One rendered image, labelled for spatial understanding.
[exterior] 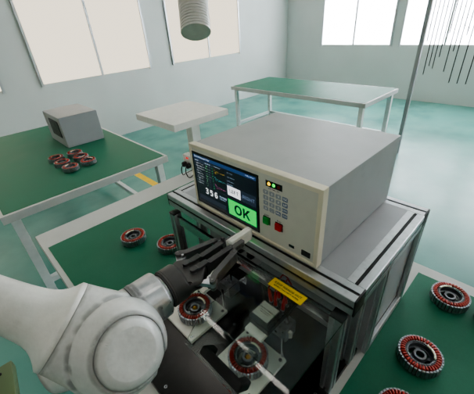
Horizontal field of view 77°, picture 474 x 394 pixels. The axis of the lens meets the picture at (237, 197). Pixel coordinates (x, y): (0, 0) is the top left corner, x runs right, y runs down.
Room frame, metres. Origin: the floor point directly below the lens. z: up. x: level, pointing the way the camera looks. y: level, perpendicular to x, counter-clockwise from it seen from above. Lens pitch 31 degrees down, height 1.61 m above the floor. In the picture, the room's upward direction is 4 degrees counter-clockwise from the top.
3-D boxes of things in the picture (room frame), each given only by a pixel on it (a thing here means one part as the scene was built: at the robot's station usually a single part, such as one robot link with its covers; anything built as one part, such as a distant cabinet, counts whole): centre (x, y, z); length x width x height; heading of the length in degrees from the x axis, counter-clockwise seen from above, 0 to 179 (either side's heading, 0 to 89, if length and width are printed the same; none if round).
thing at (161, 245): (1.05, 0.31, 0.77); 0.11 x 0.11 x 0.04
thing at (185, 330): (0.66, 0.16, 0.78); 0.15 x 0.15 x 0.01; 42
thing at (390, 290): (0.60, -0.43, 0.91); 0.28 x 0.03 x 0.32; 132
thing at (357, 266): (0.79, -0.15, 1.09); 0.68 x 0.44 x 0.05; 42
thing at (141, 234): (1.12, 0.50, 0.77); 0.11 x 0.11 x 0.04
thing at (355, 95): (4.27, -1.07, 0.38); 2.10 x 0.90 x 0.75; 42
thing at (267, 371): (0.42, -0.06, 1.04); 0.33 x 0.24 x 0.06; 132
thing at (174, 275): (0.43, 0.12, 1.18); 0.09 x 0.08 x 0.07; 132
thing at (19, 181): (2.46, 1.54, 0.38); 1.85 x 1.10 x 0.75; 42
